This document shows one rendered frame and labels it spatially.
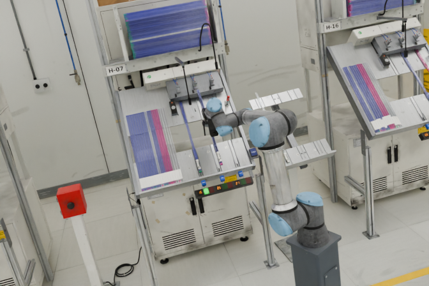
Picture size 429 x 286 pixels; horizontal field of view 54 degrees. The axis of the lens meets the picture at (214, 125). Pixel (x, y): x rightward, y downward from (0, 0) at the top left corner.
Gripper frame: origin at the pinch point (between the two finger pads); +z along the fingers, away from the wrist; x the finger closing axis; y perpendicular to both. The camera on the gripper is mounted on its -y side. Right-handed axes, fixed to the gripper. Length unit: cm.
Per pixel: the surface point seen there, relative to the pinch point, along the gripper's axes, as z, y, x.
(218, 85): 13.3, 27.4, -14.7
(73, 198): 14, -20, 84
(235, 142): 9.6, -11.4, -14.5
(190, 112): 16.4, 15.2, 6.4
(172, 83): 15.4, 35.8, 13.2
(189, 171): 6.9, -21.8, 17.0
